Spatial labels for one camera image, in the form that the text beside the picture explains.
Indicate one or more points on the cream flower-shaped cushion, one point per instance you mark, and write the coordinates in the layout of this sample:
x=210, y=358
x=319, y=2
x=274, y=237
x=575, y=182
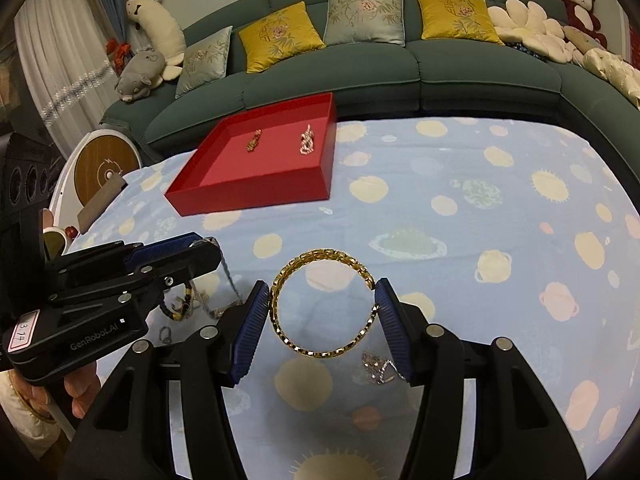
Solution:
x=530, y=27

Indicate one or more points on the yellow embroidered cushion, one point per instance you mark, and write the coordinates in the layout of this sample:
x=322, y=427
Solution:
x=280, y=36
x=456, y=15

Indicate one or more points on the person's left hand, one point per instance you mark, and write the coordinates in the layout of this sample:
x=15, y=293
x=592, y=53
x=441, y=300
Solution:
x=81, y=396

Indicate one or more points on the large grey embroidered cushion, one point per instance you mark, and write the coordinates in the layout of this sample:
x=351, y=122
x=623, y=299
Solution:
x=365, y=16

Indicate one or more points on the small grey embroidered cushion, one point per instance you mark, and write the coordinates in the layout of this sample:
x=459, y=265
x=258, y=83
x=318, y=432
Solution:
x=202, y=62

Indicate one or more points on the red monkey plush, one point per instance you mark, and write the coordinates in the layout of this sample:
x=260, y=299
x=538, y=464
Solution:
x=580, y=7

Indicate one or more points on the red tray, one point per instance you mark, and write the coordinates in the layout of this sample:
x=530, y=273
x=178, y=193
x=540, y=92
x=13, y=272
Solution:
x=250, y=185

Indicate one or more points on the planet print blue tablecloth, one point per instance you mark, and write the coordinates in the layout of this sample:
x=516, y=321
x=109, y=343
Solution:
x=500, y=240

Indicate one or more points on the black speaker cabinet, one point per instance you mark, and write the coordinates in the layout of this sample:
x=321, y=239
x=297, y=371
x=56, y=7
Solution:
x=25, y=180

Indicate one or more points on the red bow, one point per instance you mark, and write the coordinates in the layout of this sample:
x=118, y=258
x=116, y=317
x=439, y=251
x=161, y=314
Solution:
x=118, y=56

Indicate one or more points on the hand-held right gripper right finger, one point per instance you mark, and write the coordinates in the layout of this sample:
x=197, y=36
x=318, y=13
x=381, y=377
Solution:
x=395, y=332

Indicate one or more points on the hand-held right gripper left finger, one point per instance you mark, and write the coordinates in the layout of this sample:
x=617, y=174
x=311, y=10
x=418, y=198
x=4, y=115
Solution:
x=248, y=332

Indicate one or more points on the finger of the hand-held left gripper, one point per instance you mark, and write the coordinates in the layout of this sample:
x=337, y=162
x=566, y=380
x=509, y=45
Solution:
x=167, y=246
x=192, y=261

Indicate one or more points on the white cow plush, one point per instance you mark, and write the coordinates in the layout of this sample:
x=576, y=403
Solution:
x=157, y=27

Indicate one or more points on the cream quilted cushion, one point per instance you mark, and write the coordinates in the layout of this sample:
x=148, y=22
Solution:
x=617, y=72

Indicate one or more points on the blue curtain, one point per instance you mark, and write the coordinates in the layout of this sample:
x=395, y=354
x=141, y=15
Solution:
x=111, y=0

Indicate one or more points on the dark green sofa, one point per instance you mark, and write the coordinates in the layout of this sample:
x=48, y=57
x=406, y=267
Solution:
x=475, y=67

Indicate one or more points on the small gold jewelry piece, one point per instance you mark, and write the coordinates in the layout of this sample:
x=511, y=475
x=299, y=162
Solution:
x=254, y=141

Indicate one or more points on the white exercise machine wooden disc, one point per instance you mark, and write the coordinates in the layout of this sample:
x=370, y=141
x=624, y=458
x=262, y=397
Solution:
x=106, y=161

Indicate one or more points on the grey pig plush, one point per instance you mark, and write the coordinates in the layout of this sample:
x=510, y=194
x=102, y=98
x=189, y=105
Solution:
x=142, y=72

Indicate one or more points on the white sheer curtain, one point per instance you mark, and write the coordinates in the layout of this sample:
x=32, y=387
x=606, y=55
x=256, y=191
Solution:
x=55, y=60

